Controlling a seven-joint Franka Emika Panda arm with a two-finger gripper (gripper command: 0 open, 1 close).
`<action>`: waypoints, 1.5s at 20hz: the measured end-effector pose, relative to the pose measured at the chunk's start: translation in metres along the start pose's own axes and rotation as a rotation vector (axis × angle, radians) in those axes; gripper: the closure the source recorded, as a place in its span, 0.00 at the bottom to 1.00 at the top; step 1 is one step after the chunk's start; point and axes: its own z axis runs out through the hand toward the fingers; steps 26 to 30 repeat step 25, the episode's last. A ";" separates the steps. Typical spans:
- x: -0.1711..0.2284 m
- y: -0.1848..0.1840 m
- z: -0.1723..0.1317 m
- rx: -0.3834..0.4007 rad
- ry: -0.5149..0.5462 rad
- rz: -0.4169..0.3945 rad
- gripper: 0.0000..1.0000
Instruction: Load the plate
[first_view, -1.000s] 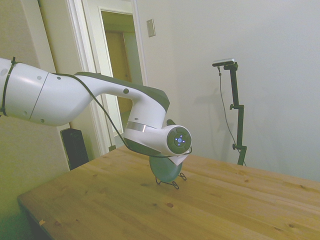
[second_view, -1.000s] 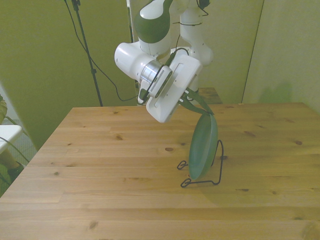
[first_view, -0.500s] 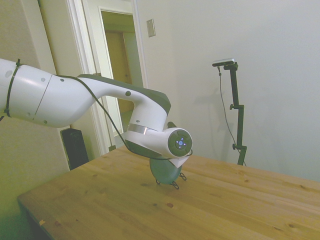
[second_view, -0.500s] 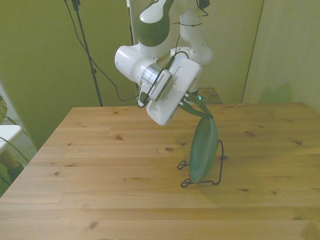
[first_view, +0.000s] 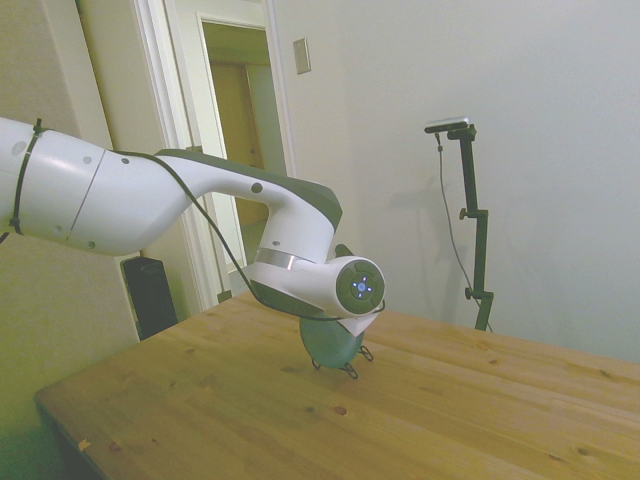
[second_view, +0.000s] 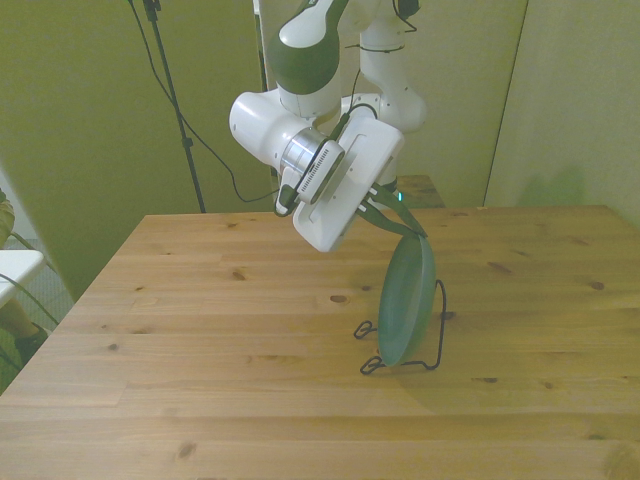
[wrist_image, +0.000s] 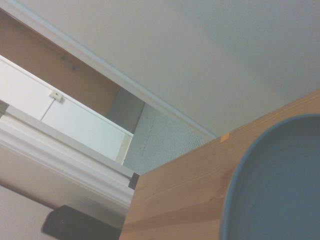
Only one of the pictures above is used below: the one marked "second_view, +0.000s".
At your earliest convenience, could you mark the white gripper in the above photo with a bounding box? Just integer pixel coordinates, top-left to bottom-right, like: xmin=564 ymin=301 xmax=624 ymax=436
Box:
xmin=292 ymin=117 xmax=430 ymax=254

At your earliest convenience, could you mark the green round plate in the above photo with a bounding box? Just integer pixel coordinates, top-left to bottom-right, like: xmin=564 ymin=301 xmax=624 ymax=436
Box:
xmin=377 ymin=233 xmax=436 ymax=367

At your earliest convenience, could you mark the black tripod pole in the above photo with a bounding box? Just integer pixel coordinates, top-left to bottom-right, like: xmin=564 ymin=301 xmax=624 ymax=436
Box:
xmin=142 ymin=0 xmax=207 ymax=214

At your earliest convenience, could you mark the white side furniture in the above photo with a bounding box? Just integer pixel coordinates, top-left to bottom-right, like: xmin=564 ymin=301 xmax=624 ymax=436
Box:
xmin=0 ymin=248 xmax=46 ymax=306

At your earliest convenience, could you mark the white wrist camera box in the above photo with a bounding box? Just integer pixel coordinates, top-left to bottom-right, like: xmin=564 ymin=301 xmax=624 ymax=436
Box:
xmin=295 ymin=139 xmax=347 ymax=205

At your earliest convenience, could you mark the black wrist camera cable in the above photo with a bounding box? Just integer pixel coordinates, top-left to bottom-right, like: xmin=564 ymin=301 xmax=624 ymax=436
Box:
xmin=273 ymin=0 xmax=420 ymax=219

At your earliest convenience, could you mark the black wire plate stand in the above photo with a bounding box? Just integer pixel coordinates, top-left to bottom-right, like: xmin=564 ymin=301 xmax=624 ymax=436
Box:
xmin=353 ymin=278 xmax=449 ymax=377

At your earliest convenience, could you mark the black tripod camera cable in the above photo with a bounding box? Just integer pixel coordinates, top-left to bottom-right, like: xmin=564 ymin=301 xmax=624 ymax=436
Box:
xmin=127 ymin=0 xmax=279 ymax=204

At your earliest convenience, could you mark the dark floor cable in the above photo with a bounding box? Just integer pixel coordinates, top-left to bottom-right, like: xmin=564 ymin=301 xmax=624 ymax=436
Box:
xmin=0 ymin=272 xmax=61 ymax=326

